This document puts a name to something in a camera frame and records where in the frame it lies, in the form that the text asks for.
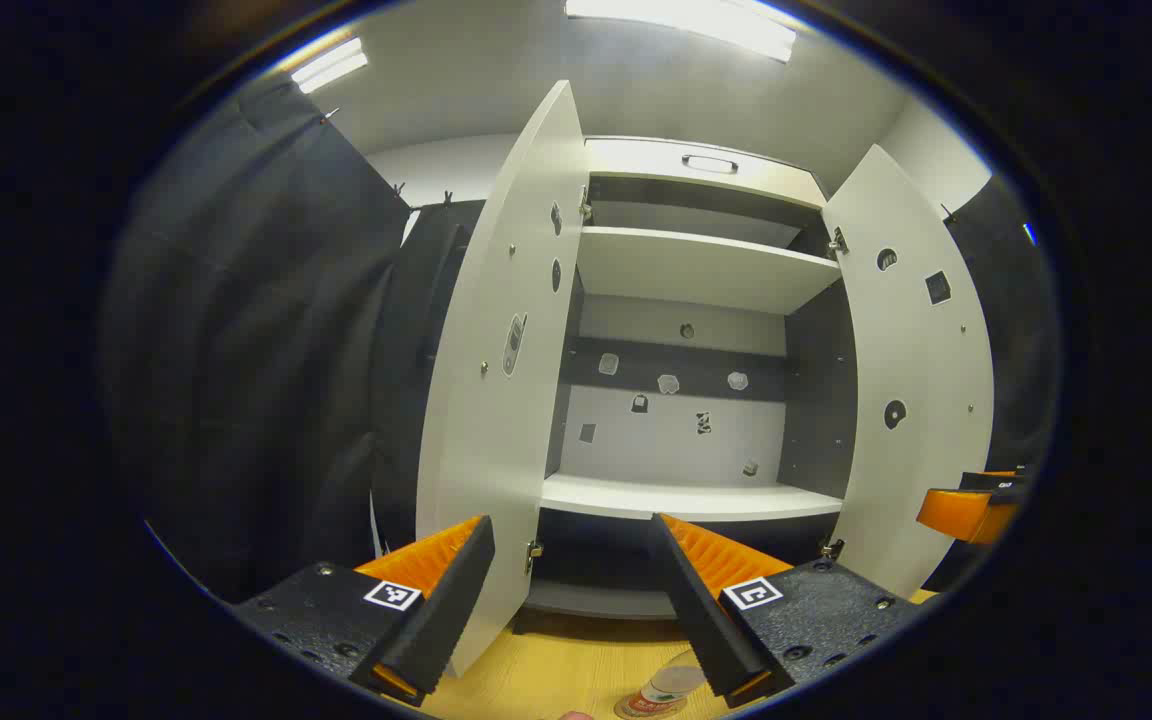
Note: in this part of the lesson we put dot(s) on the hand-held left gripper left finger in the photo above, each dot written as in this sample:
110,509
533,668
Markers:
446,610

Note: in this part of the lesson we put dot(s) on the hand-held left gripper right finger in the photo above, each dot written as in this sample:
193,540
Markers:
701,620

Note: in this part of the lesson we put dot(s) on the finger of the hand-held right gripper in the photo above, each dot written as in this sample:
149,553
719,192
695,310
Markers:
966,515

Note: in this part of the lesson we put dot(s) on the clear plastic water bottle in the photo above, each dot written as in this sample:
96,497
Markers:
671,685

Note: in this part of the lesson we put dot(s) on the white cabinet door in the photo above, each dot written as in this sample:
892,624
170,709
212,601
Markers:
921,350
496,400

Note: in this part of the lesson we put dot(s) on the white cabinet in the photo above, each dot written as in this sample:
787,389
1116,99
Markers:
676,270

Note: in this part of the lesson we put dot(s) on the small ceiling light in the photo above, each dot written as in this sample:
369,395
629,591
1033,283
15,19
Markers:
328,66

